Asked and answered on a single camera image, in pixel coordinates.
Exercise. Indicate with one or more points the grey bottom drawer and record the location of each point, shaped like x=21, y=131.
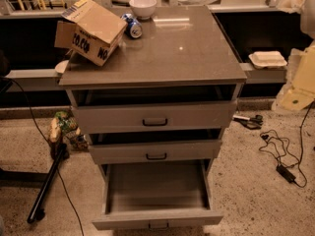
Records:
x=156, y=195

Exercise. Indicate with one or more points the grey drawer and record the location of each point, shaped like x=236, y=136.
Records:
x=115, y=110
x=156, y=195
x=155, y=146

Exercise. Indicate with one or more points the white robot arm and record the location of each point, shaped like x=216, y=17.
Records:
x=306, y=9

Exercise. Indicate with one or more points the grey top drawer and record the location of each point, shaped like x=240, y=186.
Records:
x=115, y=110

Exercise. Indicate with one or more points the grey drawer cabinet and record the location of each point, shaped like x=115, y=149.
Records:
x=180, y=46

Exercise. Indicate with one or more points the grey middle drawer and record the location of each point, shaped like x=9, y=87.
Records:
x=155, y=146

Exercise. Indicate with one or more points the white foam takeout container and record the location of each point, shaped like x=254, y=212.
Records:
x=267, y=59

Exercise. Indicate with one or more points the black scissors on floor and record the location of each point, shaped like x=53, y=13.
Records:
x=251, y=123

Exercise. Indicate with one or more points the blue soda can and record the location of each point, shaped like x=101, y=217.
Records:
x=134, y=28

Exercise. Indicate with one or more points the white bowl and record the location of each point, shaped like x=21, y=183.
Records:
x=143, y=9

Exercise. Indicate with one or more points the brown cardboard box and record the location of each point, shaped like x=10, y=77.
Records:
x=90, y=30

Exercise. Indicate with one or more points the colourful snack bag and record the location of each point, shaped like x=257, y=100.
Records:
x=65, y=126

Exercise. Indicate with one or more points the black stand leg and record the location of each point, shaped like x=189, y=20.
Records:
x=37, y=212

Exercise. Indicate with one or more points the black power adapter with cable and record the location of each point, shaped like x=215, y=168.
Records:
x=278, y=148

